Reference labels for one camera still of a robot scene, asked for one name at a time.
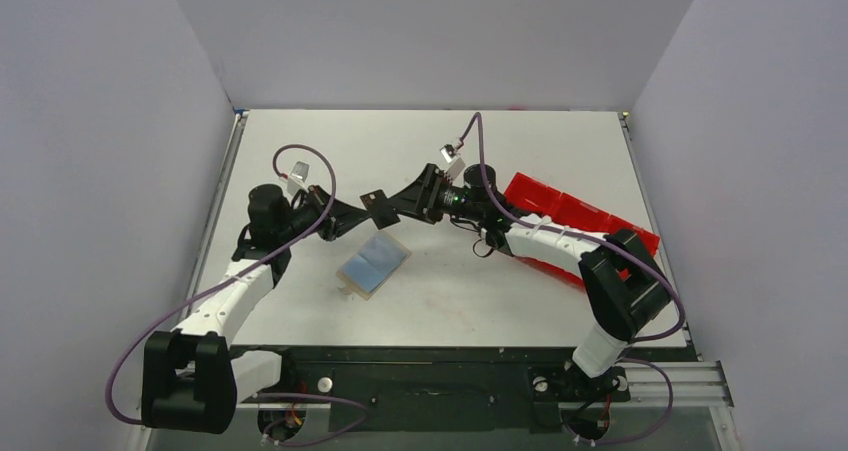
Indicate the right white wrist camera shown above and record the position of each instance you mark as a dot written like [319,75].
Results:
[454,163]

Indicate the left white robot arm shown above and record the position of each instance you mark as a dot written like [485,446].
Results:
[190,380]

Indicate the beige leather card holder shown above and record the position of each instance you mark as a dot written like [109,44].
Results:
[372,265]

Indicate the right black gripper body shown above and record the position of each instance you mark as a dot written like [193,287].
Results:
[428,192]

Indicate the red plastic bin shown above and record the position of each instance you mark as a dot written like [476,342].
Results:
[543,245]

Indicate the black credit card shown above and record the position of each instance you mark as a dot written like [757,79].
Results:
[380,209]

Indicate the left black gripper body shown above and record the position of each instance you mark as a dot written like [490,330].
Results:
[301,220]

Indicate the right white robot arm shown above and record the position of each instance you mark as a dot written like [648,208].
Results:
[625,288]

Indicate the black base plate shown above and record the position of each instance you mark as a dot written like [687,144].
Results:
[443,389]

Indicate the aluminium frame rail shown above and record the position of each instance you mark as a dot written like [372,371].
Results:
[436,271]

